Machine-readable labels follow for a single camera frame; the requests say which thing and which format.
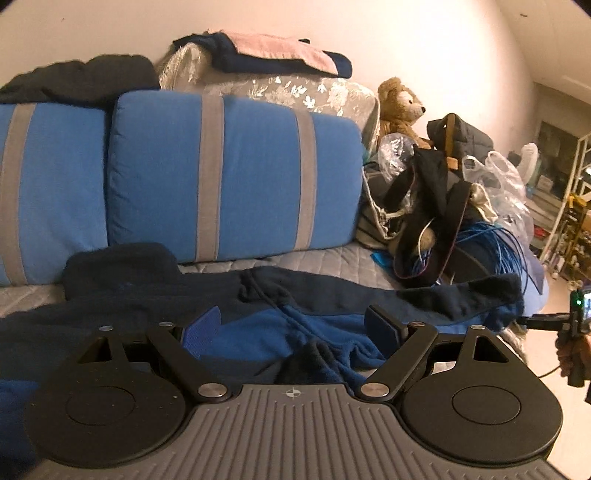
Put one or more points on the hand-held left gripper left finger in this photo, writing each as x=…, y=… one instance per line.
x=203, y=332

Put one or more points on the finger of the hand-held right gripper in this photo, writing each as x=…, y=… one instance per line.
x=545, y=321

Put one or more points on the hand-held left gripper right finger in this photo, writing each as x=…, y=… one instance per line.
x=382, y=326

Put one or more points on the blue fleece jacket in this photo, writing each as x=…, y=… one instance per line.
x=277, y=323

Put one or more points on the person's right hand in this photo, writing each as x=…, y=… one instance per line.
x=562, y=355

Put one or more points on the striped tote bag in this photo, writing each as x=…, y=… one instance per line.
x=374, y=230

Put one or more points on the white shelf rack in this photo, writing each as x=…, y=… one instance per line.
x=572, y=207

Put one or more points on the blue grey-striped cushion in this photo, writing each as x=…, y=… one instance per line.
x=258, y=175
x=60, y=194

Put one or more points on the crumpled clear plastic bag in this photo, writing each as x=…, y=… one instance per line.
x=392, y=152

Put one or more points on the brown teddy bear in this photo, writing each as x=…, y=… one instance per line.
x=399, y=106

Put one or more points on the silver floral pillow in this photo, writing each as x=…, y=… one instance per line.
x=286, y=92

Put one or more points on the black garment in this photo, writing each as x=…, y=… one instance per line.
x=87, y=78

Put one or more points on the navy and pink garment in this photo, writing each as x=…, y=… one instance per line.
x=277, y=53

